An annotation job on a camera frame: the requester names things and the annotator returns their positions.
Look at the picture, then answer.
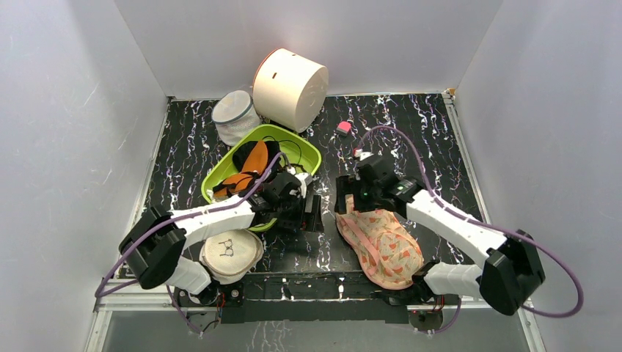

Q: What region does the aluminium frame rail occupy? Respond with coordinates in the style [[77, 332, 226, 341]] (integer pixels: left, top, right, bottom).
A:
[[86, 281, 546, 351]]

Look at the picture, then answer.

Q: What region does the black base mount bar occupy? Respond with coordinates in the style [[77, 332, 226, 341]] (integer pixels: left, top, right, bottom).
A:
[[173, 271, 458, 324]]

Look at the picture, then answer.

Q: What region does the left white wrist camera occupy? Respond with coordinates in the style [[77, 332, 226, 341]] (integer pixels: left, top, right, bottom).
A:
[[285, 166, 313, 198]]

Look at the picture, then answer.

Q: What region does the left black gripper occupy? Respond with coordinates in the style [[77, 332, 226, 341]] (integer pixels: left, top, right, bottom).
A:
[[275, 193, 322, 233]]

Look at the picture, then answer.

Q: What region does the cream round mesh laundry bag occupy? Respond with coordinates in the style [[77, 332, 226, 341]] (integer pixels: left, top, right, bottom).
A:
[[200, 230, 264, 285]]

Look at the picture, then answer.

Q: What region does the pink small block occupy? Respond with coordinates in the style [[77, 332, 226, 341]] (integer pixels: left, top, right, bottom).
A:
[[335, 121, 352, 136]]

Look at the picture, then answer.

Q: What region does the white cylindrical container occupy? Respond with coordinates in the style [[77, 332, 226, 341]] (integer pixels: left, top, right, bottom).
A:
[[252, 48, 329, 133]]

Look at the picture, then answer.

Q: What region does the orange black bra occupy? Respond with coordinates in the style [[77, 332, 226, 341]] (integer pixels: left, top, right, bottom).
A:
[[212, 140, 280, 199]]

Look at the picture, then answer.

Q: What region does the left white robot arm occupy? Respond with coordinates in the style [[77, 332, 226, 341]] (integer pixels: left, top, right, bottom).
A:
[[119, 171, 312, 305]]

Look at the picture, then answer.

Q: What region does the green plastic bin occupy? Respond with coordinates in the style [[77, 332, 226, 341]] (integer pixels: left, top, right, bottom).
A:
[[201, 124, 321, 232]]

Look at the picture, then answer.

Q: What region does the white mesh cylindrical laundry bag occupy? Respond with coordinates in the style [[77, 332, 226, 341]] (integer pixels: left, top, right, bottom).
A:
[[211, 90, 261, 147]]

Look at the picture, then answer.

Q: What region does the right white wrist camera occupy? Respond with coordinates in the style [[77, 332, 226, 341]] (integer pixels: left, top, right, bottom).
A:
[[354, 149, 375, 163]]

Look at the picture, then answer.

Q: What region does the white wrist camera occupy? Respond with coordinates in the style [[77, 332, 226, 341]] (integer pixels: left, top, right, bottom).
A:
[[354, 149, 375, 163], [285, 166, 313, 198]]

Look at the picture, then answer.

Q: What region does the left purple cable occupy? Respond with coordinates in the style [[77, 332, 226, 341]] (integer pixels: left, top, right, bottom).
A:
[[94, 152, 288, 336]]

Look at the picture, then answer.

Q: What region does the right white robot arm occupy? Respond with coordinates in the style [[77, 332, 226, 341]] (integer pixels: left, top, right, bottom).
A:
[[334, 153, 545, 315]]

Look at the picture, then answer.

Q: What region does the floral mesh laundry bag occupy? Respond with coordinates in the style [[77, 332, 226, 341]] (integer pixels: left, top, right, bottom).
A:
[[336, 210, 424, 290]]

